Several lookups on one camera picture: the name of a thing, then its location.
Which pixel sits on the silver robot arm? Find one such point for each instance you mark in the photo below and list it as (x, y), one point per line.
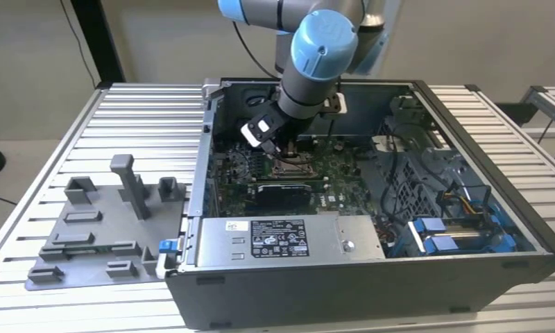
(305, 93)

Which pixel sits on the blue disk carrier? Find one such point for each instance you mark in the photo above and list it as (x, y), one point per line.
(440, 244)
(431, 225)

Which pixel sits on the blue plastic bay bracket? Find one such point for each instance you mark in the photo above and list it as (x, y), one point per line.
(502, 239)

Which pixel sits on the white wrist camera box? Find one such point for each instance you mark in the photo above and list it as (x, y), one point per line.
(249, 133)

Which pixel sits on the pale plastic connector block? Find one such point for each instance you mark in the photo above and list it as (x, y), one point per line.
(383, 144)

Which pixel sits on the silver power supply unit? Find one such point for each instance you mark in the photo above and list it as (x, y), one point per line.
(221, 243)

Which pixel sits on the blue case latch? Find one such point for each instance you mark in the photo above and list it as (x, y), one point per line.
(164, 247)

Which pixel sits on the black RAM slot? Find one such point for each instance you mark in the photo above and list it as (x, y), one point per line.
(291, 179)
(291, 175)

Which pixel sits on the round coin battery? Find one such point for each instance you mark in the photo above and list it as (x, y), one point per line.
(337, 146)

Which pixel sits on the black open PC case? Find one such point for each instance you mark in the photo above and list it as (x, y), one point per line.
(328, 301)

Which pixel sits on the black frame post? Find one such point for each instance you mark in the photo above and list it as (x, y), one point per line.
(98, 41)

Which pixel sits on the grey metal drive cage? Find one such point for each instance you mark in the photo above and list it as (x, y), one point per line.
(411, 180)

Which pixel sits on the green motherboard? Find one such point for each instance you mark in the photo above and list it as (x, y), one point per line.
(347, 184)

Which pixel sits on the grey parts rack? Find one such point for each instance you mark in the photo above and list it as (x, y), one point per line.
(111, 222)

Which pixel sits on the CPU socket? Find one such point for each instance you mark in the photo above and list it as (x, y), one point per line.
(272, 170)

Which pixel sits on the black graphics card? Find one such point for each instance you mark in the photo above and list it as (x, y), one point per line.
(281, 201)

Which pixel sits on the small pale wrist camera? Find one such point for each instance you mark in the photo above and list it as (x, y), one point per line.
(335, 104)

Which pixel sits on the silver CPU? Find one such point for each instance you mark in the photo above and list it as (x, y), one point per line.
(300, 166)

